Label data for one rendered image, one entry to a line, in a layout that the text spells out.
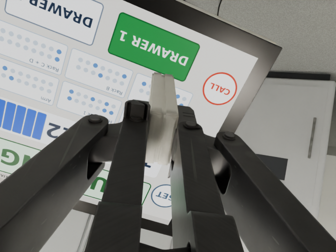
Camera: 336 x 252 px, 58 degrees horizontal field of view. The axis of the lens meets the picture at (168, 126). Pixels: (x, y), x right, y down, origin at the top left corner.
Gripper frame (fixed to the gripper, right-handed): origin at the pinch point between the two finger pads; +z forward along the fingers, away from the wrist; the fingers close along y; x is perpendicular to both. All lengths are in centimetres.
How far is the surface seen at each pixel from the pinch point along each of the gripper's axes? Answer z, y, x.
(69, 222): 89, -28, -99
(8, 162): 16.6, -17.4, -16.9
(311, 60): 176, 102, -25
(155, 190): 16.9, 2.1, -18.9
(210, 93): 16.9, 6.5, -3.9
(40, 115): 16.6, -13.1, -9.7
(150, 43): 16.8, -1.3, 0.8
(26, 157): 16.6, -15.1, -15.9
